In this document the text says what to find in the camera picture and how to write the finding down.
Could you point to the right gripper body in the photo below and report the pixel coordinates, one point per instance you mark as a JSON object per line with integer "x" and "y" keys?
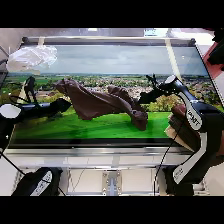
{"x": 150, "y": 96}

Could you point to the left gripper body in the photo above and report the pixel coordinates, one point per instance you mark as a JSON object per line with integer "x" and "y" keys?
{"x": 61, "y": 106}

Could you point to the brown garment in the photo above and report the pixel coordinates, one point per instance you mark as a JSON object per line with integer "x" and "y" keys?
{"x": 186, "y": 131}
{"x": 100, "y": 103}

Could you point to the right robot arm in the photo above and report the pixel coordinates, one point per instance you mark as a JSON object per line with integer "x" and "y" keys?
{"x": 200, "y": 116}

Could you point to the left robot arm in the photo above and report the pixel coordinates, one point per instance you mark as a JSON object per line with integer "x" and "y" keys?
{"x": 31, "y": 110}

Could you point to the folded beige garment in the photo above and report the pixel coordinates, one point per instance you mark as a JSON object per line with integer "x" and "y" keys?
{"x": 173, "y": 135}

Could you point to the folded brown garment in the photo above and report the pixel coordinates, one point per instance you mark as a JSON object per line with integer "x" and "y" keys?
{"x": 186, "y": 131}

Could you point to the white plastic bag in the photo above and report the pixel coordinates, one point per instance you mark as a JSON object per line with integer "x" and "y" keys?
{"x": 31, "y": 57}

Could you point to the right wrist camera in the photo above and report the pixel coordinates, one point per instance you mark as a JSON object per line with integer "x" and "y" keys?
{"x": 153, "y": 81}

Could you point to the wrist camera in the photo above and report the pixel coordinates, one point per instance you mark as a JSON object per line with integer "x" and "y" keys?
{"x": 30, "y": 87}
{"x": 153, "y": 81}

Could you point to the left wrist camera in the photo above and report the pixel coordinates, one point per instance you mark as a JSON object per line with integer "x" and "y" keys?
{"x": 30, "y": 87}

